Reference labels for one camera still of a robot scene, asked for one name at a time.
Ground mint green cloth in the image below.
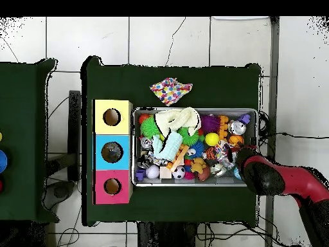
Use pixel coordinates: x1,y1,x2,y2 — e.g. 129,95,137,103
151,128,184,161

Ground cream cloth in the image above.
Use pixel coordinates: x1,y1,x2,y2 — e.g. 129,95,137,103
154,107,201,137

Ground orange plastic toy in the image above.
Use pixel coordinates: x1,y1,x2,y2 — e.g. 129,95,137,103
166,143,190,174

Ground polka dot cloth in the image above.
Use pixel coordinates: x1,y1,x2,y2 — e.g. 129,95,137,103
150,77,193,107

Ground wooden box with three holes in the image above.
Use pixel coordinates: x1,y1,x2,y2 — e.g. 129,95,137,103
91,98,134,205

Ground green spiky ball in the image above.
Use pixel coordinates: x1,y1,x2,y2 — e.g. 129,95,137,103
141,115,161,139
177,125,200,146

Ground purple spiky ball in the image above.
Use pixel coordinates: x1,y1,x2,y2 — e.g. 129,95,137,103
200,114,221,134

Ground yellow ball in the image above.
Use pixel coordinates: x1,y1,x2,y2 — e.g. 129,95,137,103
205,132,221,147

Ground orange long plastic block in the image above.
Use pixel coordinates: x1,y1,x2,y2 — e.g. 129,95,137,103
218,115,230,140

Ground dark green tablecloth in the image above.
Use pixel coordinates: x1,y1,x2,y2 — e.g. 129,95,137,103
81,55,263,227

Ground small orange basketball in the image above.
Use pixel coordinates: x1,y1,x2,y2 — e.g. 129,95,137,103
229,134,245,147

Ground silver tin can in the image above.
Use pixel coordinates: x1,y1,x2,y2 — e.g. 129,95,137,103
228,120,247,136

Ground black upright panel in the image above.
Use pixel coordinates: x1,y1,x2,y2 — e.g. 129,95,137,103
68,91,82,182

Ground side table with green cloth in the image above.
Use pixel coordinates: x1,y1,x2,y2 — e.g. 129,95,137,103
0,57,58,223

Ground blue round object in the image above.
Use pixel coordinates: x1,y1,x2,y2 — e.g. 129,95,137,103
0,149,8,173

